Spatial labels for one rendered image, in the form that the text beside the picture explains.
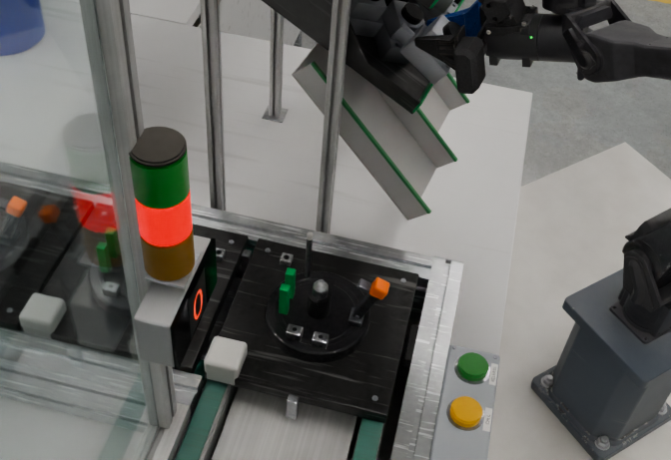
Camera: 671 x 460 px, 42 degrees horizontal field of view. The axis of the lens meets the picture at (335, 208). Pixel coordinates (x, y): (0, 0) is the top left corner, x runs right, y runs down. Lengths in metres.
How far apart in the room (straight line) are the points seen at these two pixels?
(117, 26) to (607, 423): 0.84
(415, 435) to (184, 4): 1.16
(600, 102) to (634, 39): 2.30
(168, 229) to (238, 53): 1.04
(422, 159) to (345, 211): 0.19
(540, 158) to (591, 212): 1.43
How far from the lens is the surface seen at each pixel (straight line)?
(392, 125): 1.35
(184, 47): 1.84
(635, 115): 3.31
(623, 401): 1.21
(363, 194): 1.52
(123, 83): 0.72
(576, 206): 1.59
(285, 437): 1.16
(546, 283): 1.45
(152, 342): 0.89
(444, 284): 1.28
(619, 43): 1.02
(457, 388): 1.17
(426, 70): 1.16
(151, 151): 0.76
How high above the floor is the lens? 1.92
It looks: 46 degrees down
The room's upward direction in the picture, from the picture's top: 5 degrees clockwise
